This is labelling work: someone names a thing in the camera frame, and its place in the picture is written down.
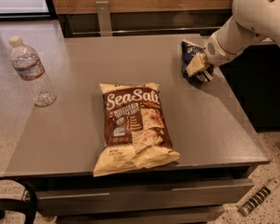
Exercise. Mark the grey upper drawer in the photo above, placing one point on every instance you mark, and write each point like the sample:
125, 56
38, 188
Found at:
140, 198

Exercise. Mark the grey drawer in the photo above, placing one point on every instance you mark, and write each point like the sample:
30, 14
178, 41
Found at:
189, 215
140, 198

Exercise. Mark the brown Sea Salt chip bag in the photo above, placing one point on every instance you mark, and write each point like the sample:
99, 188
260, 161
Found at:
136, 136

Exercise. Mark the grey lower drawer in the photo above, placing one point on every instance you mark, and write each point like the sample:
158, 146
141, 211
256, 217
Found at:
189, 215

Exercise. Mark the clear plastic water bottle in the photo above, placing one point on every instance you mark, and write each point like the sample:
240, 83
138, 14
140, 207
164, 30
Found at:
30, 69

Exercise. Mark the blue chip bag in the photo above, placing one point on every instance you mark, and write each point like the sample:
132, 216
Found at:
195, 66

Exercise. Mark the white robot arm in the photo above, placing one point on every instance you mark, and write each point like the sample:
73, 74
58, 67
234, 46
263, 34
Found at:
251, 22

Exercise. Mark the black chair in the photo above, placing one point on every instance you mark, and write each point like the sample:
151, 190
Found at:
28, 208

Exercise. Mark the white power strip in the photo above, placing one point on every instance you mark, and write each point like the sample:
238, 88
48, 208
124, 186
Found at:
259, 197

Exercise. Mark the left metal bracket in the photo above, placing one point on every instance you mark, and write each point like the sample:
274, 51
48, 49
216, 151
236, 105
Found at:
104, 18

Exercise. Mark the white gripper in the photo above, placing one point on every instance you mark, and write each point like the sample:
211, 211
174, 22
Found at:
213, 53

